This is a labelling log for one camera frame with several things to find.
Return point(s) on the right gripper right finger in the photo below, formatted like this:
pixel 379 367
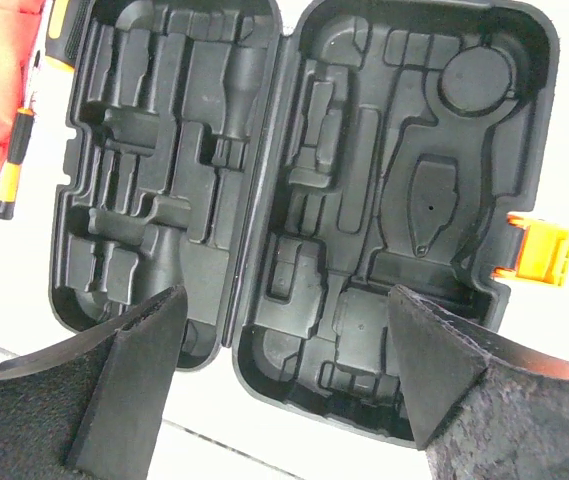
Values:
pixel 439 359

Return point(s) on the black plastic tool case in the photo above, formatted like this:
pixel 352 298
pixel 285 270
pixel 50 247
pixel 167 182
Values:
pixel 289 180

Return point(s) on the small black orange screwdriver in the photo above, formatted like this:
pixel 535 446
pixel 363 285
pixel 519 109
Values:
pixel 17 149

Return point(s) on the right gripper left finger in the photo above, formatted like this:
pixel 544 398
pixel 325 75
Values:
pixel 117 436

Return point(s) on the black orange screwdriver large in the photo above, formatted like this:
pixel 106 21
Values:
pixel 64 32

